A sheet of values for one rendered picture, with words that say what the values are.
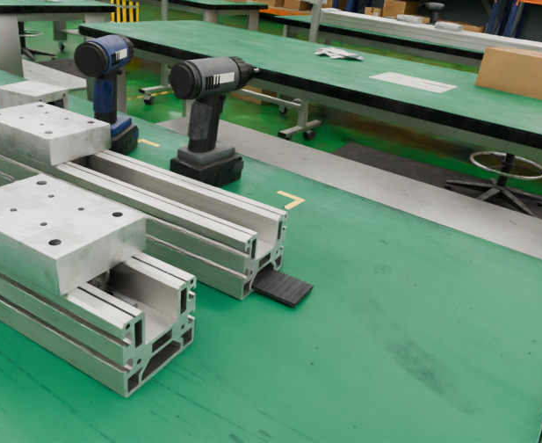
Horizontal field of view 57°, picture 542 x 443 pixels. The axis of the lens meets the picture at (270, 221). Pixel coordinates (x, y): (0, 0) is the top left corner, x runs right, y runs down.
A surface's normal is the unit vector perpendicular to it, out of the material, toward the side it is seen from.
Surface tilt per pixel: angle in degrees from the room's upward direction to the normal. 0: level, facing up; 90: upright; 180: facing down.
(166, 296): 90
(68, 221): 0
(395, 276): 0
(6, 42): 90
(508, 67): 87
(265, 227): 90
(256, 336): 0
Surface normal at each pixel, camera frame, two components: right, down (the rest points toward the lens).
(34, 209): 0.10, -0.89
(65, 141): 0.85, 0.31
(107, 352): -0.51, 0.35
